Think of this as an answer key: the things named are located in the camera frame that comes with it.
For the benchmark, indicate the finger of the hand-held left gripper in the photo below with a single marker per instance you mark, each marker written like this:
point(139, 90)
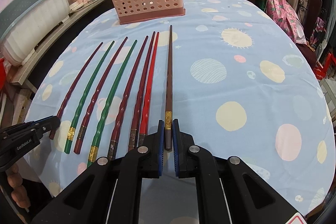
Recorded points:
point(51, 124)
point(36, 123)

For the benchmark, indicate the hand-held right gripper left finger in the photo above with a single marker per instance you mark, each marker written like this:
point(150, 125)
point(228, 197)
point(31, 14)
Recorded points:
point(160, 150)

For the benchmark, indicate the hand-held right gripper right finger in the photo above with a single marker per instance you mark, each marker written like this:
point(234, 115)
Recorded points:
point(176, 150)

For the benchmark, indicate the green chopstick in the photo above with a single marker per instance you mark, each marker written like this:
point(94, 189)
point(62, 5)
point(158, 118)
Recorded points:
point(71, 132)
point(92, 153)

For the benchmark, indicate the maroon chopstick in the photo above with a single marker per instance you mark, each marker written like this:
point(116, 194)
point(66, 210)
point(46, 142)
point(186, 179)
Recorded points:
point(80, 134)
point(78, 79)
point(136, 115)
point(119, 119)

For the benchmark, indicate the red chopstick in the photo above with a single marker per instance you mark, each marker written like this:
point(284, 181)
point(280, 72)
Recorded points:
point(145, 113)

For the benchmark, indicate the brown chopstick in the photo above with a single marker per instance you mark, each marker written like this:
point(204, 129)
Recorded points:
point(169, 87)

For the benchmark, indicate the blue planet print tablecloth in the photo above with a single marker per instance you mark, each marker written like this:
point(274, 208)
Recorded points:
point(236, 95)

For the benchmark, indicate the white plastic dish tub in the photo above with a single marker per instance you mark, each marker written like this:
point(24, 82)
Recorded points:
point(34, 24)

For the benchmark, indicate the red plastic stool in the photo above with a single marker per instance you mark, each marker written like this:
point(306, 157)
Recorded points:
point(326, 66)

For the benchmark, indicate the pink floral cloth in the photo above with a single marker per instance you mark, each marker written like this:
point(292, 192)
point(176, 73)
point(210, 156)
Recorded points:
point(283, 11)

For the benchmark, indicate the dark wooden chair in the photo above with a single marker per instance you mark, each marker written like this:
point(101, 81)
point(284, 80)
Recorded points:
point(313, 11)

